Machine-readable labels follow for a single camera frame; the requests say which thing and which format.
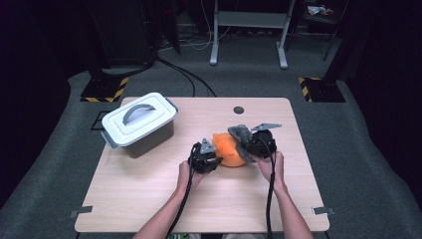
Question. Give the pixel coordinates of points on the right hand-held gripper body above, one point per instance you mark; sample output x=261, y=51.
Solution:
x=263, y=144

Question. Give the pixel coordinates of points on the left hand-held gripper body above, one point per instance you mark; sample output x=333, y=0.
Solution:
x=202, y=161

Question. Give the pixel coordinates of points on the orange plush toy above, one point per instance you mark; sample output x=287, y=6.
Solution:
x=229, y=152

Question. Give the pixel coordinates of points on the grey fluffy cloth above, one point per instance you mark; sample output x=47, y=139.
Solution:
x=242, y=137

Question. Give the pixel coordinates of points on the grey plastic storage box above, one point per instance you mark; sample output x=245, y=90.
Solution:
x=149, y=146

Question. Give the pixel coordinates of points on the person's left hand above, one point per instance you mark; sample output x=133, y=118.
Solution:
x=189, y=179

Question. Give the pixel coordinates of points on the person's right hand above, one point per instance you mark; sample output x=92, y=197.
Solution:
x=277, y=169

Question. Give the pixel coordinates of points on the dark round table grommet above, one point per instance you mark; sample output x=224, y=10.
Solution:
x=238, y=110

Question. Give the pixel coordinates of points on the person's left leg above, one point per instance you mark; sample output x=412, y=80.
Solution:
x=185, y=237

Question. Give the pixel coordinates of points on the person's leg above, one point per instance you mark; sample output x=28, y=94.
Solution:
x=245, y=237
x=185, y=237

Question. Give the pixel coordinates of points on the black yellow striped stand base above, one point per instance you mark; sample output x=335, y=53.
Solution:
x=323, y=91
x=104, y=91

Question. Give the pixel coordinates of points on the person's right leg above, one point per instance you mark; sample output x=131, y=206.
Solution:
x=245, y=237

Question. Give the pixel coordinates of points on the grey tape strip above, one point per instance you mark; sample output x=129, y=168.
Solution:
x=323, y=210
x=81, y=211

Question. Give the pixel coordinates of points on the white and orange small clutter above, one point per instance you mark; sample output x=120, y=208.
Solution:
x=318, y=10

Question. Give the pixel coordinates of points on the dark cabinet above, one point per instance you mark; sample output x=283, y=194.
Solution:
x=122, y=33

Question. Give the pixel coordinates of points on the white metal desk frame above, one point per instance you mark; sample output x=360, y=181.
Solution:
x=252, y=19

